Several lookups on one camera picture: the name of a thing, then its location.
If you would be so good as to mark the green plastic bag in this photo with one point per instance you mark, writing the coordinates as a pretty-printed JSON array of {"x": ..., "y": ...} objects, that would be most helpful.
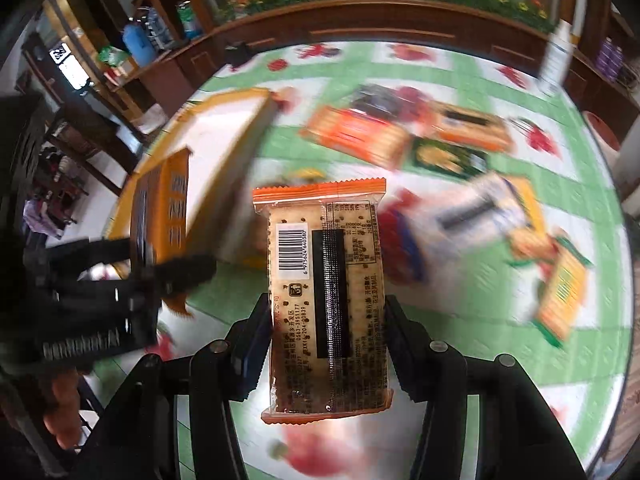
[{"x": 112, "y": 55}]

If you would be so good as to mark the green fruit-print tablecloth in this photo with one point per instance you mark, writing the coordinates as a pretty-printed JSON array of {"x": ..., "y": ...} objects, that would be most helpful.
[{"x": 450, "y": 340}]

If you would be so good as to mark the person's left hand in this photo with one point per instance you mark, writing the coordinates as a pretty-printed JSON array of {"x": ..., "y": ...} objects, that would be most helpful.
[{"x": 60, "y": 405}]

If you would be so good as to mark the orange and green snack packet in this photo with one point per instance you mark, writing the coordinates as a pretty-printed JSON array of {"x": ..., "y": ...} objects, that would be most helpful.
[
  {"x": 565, "y": 290},
  {"x": 532, "y": 247}
]

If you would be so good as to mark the blue plastic jug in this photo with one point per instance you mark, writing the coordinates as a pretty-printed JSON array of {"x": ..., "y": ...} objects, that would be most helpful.
[{"x": 137, "y": 45}]

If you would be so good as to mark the dark snack packet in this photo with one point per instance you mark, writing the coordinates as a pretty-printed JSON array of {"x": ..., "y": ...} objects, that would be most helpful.
[{"x": 380, "y": 100}]

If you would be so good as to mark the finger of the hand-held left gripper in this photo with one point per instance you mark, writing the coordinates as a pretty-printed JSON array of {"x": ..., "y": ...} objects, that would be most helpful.
[
  {"x": 187, "y": 270},
  {"x": 140, "y": 230}
]

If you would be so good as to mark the white yellow packet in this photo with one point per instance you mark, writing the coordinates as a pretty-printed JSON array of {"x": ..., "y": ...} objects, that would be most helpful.
[{"x": 475, "y": 210}]

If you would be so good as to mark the purple box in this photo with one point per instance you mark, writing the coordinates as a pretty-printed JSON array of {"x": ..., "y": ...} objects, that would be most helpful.
[{"x": 610, "y": 60}]

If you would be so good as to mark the white plastic bottle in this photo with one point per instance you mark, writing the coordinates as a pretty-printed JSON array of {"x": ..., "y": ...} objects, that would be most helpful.
[{"x": 555, "y": 60}]

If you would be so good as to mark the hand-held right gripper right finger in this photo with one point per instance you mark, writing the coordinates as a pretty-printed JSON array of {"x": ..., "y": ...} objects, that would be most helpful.
[{"x": 400, "y": 350}]

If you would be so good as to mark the yellow cardboard box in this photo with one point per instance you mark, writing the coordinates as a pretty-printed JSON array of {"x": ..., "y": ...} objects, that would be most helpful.
[{"x": 220, "y": 140}]

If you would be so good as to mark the orange cracker packet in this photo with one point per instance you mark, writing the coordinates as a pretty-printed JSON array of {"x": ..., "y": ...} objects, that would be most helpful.
[
  {"x": 172, "y": 200},
  {"x": 325, "y": 280},
  {"x": 355, "y": 132},
  {"x": 470, "y": 127}
]

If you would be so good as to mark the green can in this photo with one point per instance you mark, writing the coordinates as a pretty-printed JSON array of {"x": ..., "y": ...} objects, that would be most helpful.
[{"x": 189, "y": 19}]

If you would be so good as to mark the wooden cabinet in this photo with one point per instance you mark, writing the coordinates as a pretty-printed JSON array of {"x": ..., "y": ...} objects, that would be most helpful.
[{"x": 400, "y": 25}]

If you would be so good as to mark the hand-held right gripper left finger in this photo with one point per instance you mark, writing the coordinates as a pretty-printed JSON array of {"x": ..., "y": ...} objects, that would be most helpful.
[{"x": 252, "y": 345}]

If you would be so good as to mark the red stool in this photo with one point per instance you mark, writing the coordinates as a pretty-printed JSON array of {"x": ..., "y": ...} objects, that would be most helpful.
[{"x": 602, "y": 130}]

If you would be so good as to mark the small black object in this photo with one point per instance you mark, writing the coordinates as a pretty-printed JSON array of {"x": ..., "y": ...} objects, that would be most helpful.
[{"x": 240, "y": 54}]

